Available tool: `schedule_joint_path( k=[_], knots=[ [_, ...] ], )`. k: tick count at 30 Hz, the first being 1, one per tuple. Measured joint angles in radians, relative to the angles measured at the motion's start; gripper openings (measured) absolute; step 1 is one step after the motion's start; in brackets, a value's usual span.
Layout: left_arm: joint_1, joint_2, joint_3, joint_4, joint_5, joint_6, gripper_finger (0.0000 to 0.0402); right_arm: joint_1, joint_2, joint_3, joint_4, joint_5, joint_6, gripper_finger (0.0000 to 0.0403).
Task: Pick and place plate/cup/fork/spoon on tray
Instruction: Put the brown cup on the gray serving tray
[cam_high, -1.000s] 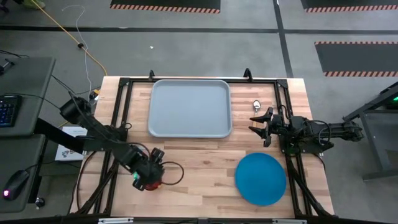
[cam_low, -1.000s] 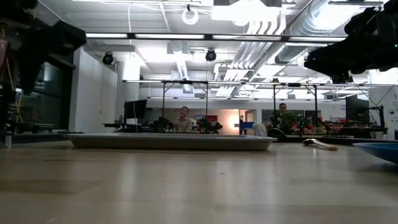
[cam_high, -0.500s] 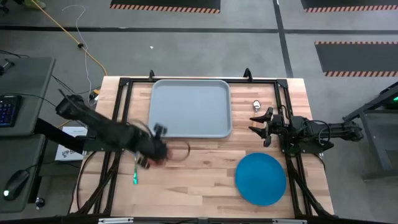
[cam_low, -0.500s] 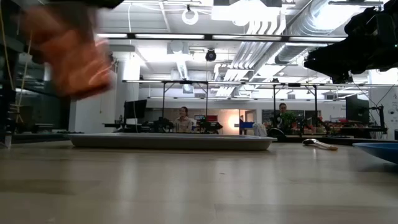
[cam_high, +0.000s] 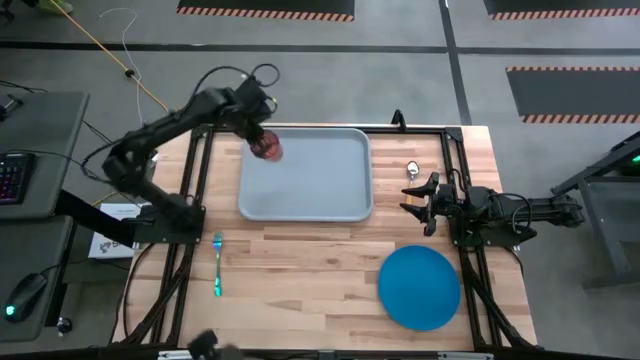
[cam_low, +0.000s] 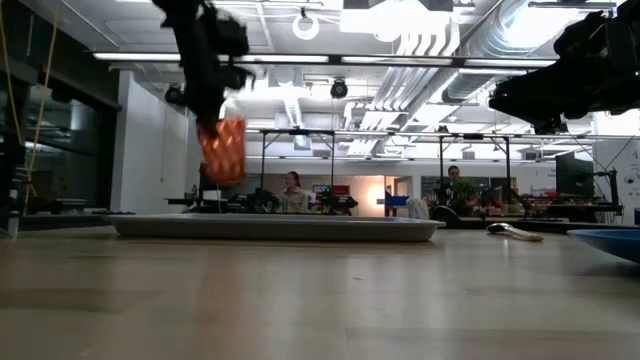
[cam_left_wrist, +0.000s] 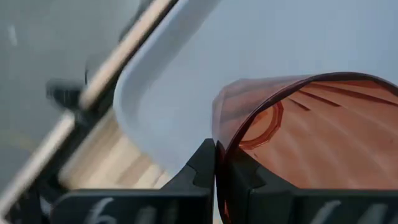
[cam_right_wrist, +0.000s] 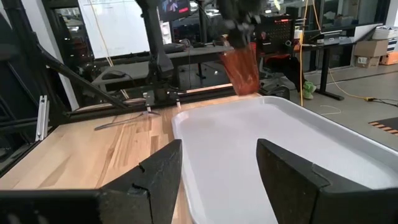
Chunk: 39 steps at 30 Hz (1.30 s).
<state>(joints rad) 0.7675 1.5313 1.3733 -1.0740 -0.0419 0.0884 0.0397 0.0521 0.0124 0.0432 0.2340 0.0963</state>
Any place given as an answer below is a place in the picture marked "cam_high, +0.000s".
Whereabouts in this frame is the white printed cardboard box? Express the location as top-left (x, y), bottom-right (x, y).
top-left (87, 201), bottom-right (151, 261)

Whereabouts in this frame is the black hazard-striped floor mat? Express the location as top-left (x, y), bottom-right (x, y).
top-left (482, 0), bottom-right (640, 22)
top-left (175, 0), bottom-right (357, 23)
top-left (505, 65), bottom-right (640, 125)

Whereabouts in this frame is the red translucent plastic cup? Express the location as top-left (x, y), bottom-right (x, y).
top-left (249, 129), bottom-right (285, 163)

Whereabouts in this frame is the small black desk gadget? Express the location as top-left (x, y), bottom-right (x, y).
top-left (0, 93), bottom-right (25, 122)

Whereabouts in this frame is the black backlit keyboard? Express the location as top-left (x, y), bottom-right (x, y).
top-left (0, 152), bottom-right (38, 207)

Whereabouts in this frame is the yellow-green shoe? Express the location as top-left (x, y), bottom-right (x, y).
top-left (37, 0), bottom-right (75, 16)

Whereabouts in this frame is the spoon with orange handle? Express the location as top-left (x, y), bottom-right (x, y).
top-left (405, 159), bottom-right (421, 205)

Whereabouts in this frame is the grey metal stand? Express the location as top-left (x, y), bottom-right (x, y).
top-left (550, 130), bottom-right (640, 291)

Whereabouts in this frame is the black aluminium table frame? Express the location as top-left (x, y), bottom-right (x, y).
top-left (118, 122), bottom-right (540, 352)

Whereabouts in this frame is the blue round plate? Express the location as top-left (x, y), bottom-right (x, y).
top-left (377, 244), bottom-right (462, 332)

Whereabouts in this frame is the yellow floor cable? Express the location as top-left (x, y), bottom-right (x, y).
top-left (48, 0), bottom-right (171, 114)

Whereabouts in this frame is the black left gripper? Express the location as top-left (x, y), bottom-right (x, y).
top-left (233, 78), bottom-right (276, 147)

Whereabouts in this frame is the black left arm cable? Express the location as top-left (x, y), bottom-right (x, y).
top-left (191, 62), bottom-right (282, 101)

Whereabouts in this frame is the grey plastic tray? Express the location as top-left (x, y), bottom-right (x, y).
top-left (237, 127), bottom-right (375, 223)

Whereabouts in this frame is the dark blurry object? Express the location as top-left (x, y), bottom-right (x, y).
top-left (186, 328), bottom-right (244, 360)

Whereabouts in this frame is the black floor cable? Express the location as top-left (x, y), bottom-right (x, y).
top-left (0, 78), bottom-right (116, 146)

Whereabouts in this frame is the grey desk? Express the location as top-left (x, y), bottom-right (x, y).
top-left (0, 90), bottom-right (91, 344)

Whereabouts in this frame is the black computer mouse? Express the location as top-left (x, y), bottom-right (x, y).
top-left (3, 272), bottom-right (49, 324)

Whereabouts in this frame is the white floor cable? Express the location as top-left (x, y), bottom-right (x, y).
top-left (98, 6), bottom-right (147, 126)

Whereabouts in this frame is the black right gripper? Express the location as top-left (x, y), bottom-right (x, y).
top-left (399, 172), bottom-right (461, 238)

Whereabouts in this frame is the black desk support beam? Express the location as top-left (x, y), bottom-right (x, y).
top-left (53, 188), bottom-right (137, 247)

